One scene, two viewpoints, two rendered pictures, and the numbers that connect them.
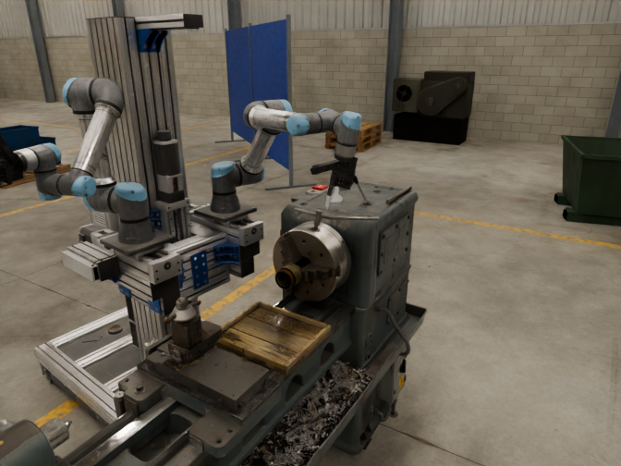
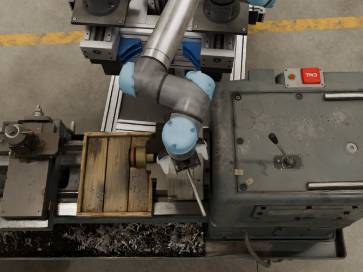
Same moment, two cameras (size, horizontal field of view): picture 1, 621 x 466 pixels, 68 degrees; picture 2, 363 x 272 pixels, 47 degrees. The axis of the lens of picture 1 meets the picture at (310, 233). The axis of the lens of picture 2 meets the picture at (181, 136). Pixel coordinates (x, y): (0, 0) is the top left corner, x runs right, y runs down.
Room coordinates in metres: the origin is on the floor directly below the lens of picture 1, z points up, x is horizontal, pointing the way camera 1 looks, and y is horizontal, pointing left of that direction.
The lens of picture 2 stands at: (1.51, -0.47, 2.51)
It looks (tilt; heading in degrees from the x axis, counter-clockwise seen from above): 67 degrees down; 63
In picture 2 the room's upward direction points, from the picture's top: 5 degrees counter-clockwise
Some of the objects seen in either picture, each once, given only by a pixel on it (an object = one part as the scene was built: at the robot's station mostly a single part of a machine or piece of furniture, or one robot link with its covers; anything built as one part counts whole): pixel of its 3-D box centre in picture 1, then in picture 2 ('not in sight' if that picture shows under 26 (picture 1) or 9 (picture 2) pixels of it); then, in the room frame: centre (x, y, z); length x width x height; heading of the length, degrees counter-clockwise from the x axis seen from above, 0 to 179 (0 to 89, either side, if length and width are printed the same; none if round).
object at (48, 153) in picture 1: (42, 156); not in sight; (1.60, 0.94, 1.56); 0.11 x 0.08 x 0.09; 163
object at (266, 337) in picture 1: (271, 334); (116, 173); (1.51, 0.15, 0.89); 0.36 x 0.30 x 0.04; 58
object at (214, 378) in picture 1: (201, 366); (29, 165); (1.23, 0.35, 0.95); 0.43 x 0.17 x 0.05; 58
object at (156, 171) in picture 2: (319, 273); (161, 179); (1.63, -0.03, 1.09); 0.12 x 0.11 x 0.05; 58
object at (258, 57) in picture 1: (252, 94); not in sight; (8.58, 1.03, 1.18); 4.12 x 0.80 x 2.35; 21
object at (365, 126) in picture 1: (354, 135); not in sight; (9.98, -0.94, 0.22); 1.25 x 0.86 x 0.44; 153
